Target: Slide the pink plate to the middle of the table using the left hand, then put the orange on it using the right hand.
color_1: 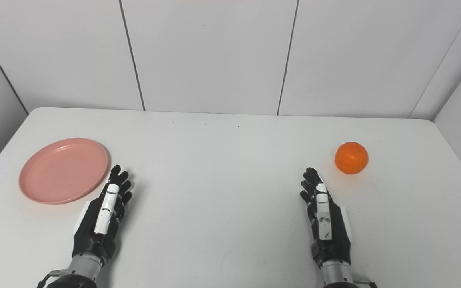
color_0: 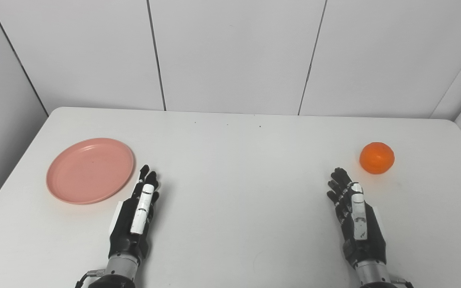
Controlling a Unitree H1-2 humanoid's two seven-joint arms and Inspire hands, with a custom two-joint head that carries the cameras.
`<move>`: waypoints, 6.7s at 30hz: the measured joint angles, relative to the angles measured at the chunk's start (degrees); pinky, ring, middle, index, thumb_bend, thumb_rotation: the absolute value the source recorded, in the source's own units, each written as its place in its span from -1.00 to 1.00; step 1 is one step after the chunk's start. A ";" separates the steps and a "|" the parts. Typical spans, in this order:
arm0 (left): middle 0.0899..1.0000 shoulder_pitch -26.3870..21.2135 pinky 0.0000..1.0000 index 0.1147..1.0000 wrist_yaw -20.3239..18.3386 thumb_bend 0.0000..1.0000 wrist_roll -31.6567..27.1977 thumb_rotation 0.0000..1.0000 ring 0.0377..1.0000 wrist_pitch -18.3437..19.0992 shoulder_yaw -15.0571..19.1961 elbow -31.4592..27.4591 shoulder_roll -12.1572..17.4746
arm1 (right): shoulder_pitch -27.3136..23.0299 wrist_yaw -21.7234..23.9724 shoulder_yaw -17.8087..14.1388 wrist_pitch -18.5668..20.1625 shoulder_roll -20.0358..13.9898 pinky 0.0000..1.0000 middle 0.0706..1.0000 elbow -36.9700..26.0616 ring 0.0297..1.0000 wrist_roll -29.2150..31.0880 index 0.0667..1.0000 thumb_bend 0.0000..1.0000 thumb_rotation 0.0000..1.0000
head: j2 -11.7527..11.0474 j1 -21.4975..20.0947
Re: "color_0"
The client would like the orange fruit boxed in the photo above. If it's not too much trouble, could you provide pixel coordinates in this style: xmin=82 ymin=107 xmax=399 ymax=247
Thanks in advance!
xmin=359 ymin=142 xmax=395 ymax=175

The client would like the pink round plate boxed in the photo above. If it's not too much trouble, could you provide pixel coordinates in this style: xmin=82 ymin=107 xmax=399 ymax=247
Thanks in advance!
xmin=46 ymin=138 xmax=135 ymax=205

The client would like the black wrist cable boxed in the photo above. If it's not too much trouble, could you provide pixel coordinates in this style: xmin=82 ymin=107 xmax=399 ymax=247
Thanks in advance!
xmin=75 ymin=270 xmax=106 ymax=288
xmin=391 ymin=276 xmax=415 ymax=288

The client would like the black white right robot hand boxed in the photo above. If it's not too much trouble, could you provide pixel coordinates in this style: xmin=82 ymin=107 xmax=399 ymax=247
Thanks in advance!
xmin=327 ymin=167 xmax=387 ymax=268

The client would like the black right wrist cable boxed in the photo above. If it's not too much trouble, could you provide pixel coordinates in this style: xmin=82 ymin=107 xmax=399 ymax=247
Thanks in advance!
xmin=391 ymin=276 xmax=415 ymax=288

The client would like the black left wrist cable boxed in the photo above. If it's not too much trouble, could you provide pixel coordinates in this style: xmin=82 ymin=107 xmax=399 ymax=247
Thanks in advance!
xmin=75 ymin=270 xmax=106 ymax=288

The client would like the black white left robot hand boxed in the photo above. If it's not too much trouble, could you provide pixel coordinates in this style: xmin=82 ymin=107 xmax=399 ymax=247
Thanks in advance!
xmin=108 ymin=164 xmax=160 ymax=260

